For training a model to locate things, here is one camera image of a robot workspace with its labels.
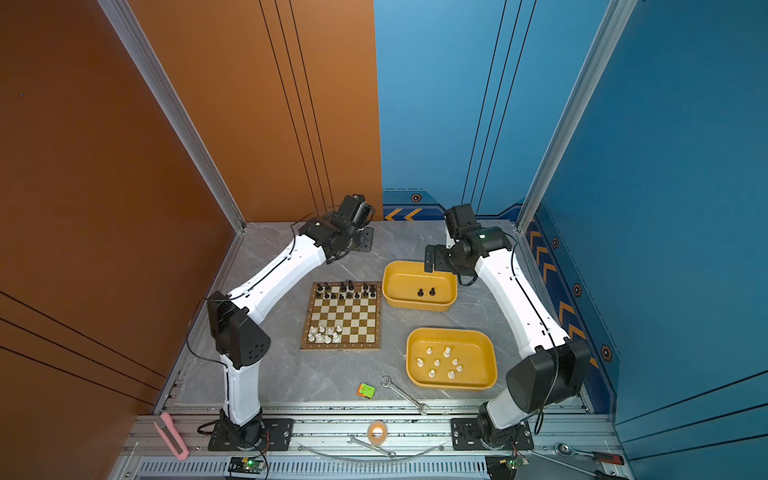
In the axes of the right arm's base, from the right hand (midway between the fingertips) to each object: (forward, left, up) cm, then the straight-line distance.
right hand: (440, 264), depth 80 cm
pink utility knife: (-34, +70, -21) cm, 81 cm away
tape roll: (-38, +17, -23) cm, 47 cm away
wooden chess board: (-4, +29, -20) cm, 36 cm away
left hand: (+10, +20, +2) cm, 22 cm away
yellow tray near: (-18, -3, -22) cm, 28 cm away
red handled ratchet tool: (-39, -27, -21) cm, 52 cm away
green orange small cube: (-26, +21, -20) cm, 39 cm away
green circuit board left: (-42, +48, -24) cm, 68 cm away
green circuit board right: (-42, -13, -24) cm, 51 cm away
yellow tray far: (+7, +9, -21) cm, 24 cm away
